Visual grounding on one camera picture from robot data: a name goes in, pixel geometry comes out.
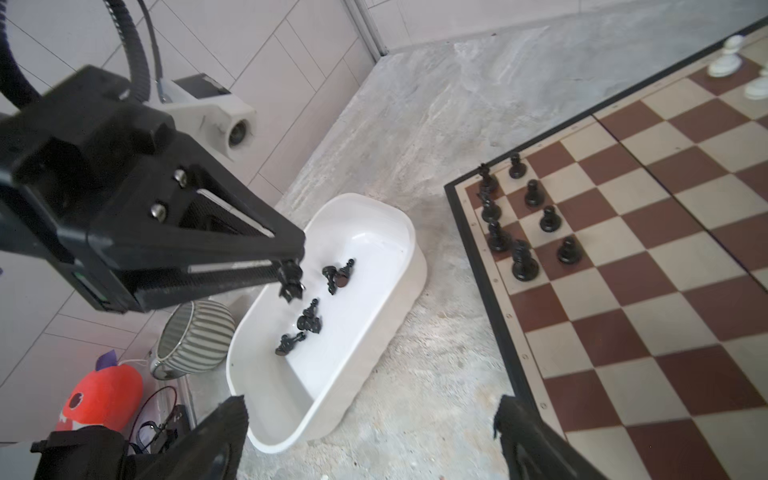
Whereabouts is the red shark plush toy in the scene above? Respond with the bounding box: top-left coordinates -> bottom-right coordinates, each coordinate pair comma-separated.
54,350 -> 143,432

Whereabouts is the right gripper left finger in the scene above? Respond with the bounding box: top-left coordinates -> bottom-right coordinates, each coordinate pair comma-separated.
128,396 -> 249,480

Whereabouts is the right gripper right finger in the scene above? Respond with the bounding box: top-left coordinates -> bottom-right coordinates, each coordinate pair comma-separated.
493,395 -> 606,480

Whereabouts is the black chess king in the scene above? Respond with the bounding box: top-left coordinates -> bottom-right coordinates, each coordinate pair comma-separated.
512,239 -> 539,282

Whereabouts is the white plastic tray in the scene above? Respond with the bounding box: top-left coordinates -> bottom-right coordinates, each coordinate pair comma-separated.
226,193 -> 427,454

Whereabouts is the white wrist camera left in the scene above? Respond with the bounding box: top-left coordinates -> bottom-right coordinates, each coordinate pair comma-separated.
156,73 -> 256,163

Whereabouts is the folding chess board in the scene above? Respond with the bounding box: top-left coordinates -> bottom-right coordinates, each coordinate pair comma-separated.
445,21 -> 767,479

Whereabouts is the striped grey cup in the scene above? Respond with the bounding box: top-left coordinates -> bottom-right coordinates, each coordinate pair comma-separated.
149,300 -> 236,381

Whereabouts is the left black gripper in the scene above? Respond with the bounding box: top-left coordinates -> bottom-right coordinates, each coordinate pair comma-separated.
1,66 -> 305,313

